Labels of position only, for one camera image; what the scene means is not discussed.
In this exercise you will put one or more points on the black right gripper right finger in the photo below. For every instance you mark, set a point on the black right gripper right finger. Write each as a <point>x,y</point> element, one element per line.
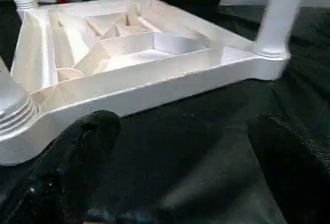
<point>296,177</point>

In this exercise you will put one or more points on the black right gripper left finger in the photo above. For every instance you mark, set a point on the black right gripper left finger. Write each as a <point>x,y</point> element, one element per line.
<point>56,172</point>

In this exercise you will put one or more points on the black work mat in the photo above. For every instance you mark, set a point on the black work mat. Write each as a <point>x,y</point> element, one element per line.
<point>193,144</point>

